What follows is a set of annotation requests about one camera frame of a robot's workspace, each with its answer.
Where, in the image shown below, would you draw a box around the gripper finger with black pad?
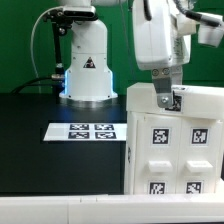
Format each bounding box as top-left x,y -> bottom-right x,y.
152,68 -> 174,108
171,65 -> 183,85

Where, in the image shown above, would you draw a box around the white cabinet body box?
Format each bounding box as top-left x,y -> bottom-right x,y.
124,112 -> 224,195

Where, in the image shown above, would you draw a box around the white camera cable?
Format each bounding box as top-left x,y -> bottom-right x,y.
30,6 -> 64,94

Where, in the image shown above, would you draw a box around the white L-shaped fence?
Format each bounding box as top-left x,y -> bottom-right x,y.
0,176 -> 224,224

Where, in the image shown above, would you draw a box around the white base marker plate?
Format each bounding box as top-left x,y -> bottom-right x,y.
43,123 -> 127,142

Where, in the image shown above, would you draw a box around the black camera on stand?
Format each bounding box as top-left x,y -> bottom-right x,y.
43,6 -> 98,86

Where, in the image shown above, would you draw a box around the black cables at base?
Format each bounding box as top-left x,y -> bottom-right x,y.
10,77 -> 58,94

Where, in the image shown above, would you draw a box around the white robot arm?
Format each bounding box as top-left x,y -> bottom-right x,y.
56,0 -> 224,108

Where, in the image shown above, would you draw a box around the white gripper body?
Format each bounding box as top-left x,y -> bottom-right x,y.
132,0 -> 224,70

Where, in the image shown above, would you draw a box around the white cabinet top block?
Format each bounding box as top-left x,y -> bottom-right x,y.
126,83 -> 224,120

